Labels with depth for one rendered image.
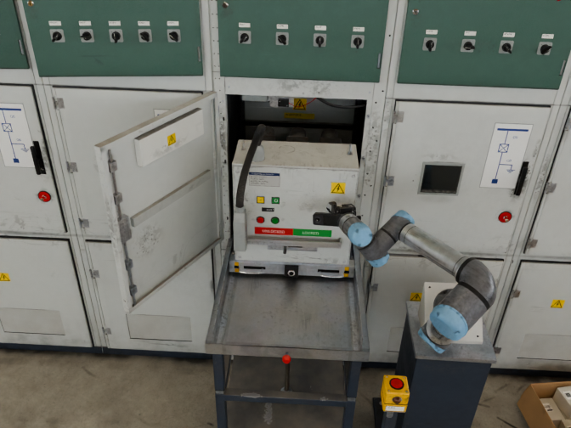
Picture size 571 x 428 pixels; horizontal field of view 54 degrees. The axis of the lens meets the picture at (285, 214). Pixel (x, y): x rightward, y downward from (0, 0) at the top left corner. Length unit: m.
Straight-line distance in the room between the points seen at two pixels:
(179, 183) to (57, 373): 1.47
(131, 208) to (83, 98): 0.56
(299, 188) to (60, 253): 1.32
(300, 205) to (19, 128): 1.25
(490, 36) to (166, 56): 1.23
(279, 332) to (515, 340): 1.47
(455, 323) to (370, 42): 1.09
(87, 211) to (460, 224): 1.73
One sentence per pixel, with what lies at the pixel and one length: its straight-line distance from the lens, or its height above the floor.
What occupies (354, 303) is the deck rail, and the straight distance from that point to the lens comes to 2.34.
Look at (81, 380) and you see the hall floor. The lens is 3.30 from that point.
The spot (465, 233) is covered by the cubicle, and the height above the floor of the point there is 0.95.
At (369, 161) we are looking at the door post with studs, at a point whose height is 1.29.
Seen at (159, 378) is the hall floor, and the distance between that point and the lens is 3.21.
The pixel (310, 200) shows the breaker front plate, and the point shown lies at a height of 1.24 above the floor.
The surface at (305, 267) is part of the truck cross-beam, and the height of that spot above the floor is 0.91.
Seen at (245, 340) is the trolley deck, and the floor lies 0.85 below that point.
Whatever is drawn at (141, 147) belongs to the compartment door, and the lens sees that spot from 2.06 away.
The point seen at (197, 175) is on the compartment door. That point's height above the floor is 1.24.
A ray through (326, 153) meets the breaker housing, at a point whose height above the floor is 1.39.
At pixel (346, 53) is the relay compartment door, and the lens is 2.23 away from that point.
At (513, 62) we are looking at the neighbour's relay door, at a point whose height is 1.75.
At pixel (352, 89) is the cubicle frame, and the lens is 2.30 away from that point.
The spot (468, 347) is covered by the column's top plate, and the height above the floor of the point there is 0.75.
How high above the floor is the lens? 2.41
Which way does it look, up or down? 33 degrees down
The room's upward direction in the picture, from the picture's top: 2 degrees clockwise
